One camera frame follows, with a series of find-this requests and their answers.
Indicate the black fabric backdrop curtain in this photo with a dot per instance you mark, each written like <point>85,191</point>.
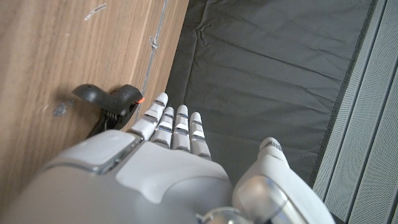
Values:
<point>264,77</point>

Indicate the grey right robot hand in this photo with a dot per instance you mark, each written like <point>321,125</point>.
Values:
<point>161,180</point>

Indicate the big black clip orange tip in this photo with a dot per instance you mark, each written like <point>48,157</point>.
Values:
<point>112,102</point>

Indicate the grey tape outline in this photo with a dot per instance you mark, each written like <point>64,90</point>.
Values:
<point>154,43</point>

